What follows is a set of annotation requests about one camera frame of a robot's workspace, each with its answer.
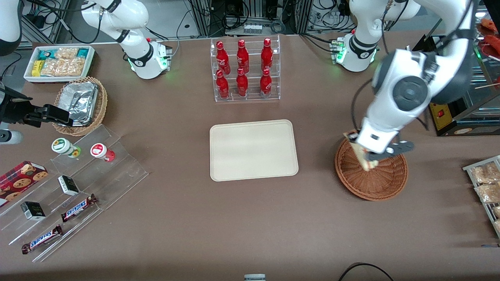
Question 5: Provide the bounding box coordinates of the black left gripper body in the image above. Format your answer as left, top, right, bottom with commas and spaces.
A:
384, 141, 415, 159

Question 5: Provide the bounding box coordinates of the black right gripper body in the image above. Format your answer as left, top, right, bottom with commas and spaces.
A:
0, 82, 45, 128

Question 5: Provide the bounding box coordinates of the triangular sandwich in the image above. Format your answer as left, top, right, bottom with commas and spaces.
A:
343, 132, 378, 172

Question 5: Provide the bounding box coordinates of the brown wicker basket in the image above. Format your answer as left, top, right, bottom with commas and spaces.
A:
335, 137, 409, 202

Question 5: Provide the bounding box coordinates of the light wicker basket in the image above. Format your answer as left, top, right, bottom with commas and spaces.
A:
52, 76, 108, 137

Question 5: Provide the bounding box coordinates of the white tray of snack bags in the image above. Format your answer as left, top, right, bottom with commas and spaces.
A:
462, 155, 500, 239

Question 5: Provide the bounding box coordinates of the beige plastic tray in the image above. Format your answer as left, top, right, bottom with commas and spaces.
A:
209, 119, 299, 182

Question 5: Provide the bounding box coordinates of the green lidded yogurt cup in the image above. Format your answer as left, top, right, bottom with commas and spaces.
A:
51, 137, 82, 158

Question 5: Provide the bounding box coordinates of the aluminium foil container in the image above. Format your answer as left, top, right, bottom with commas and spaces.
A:
57, 82, 98, 126

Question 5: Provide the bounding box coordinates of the white rectangular snack bin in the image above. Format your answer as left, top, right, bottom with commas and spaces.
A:
23, 45, 96, 84

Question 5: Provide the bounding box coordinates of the large rice cracker bag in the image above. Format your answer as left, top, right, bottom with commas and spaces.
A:
41, 57, 86, 77

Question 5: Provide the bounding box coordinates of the red lidded yogurt cup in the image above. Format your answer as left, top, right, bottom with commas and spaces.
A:
90, 143, 116, 163

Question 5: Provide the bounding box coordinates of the black food warmer machine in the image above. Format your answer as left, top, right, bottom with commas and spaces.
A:
412, 16, 500, 137

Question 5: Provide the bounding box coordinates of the small rice cracker bag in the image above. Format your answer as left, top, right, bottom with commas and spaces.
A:
54, 47, 79, 60

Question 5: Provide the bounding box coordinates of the small black carton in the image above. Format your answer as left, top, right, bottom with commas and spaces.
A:
57, 175, 80, 197
20, 201, 46, 222

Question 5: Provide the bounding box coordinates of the red cookie box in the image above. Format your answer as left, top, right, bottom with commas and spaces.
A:
0, 160, 49, 208

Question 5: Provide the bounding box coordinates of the clear acrylic stepped display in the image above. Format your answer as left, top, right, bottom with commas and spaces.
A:
0, 124, 149, 263

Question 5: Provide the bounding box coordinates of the clear bag of snacks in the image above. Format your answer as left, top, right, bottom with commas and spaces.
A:
470, 163, 500, 185
474, 183, 500, 204

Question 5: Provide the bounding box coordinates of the snickers chocolate bar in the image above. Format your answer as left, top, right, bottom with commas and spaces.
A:
21, 224, 63, 255
60, 194, 98, 223

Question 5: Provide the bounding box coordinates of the red cola bottle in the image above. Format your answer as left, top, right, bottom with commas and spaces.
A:
216, 69, 230, 99
259, 68, 273, 98
236, 68, 249, 98
236, 39, 250, 74
216, 41, 231, 75
261, 38, 274, 73

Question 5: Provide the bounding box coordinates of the clear acrylic bottle rack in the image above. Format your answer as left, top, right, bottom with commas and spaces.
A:
210, 34, 281, 103

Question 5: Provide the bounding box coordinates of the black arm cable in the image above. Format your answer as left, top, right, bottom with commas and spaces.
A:
350, 77, 376, 132

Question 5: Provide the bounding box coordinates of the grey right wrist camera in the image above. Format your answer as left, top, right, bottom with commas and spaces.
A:
0, 131, 23, 145

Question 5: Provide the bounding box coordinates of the black floor cable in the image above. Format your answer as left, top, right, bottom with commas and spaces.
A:
337, 262, 395, 281

